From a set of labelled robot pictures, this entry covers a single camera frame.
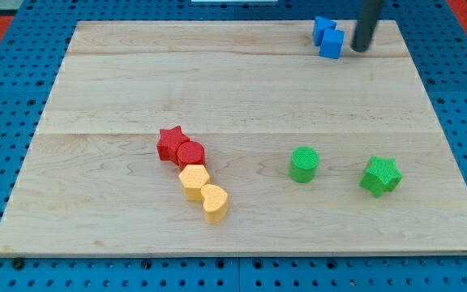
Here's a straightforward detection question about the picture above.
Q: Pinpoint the yellow hexagon block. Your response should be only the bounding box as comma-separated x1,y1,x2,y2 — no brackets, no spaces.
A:
178,165,210,201

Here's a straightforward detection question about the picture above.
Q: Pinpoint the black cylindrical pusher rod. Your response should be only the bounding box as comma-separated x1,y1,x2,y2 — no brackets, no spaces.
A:
350,0,384,53

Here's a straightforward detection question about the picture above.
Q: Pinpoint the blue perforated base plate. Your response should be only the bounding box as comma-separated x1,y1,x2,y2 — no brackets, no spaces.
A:
0,0,467,291

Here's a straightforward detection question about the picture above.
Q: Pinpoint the blue triangular block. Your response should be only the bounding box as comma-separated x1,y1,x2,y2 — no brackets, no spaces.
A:
311,16,336,46

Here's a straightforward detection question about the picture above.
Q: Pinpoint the red cylinder block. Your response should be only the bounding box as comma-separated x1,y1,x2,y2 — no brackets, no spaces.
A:
177,141,206,170

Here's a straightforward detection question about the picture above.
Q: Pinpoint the blue cube block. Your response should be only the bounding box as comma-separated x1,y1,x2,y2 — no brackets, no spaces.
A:
319,28,345,59

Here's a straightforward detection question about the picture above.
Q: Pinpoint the yellow heart block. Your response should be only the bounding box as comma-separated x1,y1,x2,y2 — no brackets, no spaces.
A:
201,184,229,224

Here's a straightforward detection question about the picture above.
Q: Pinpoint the green star block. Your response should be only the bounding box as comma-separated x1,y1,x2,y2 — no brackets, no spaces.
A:
359,156,403,198

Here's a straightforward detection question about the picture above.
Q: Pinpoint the red star block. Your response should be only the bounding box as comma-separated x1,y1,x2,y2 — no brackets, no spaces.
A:
156,125,190,165

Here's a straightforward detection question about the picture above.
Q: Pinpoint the green cylinder block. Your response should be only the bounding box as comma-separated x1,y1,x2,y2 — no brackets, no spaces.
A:
289,146,320,183

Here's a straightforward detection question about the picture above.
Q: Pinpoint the light wooden board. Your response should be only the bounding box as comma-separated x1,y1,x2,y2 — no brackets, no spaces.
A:
0,20,467,258

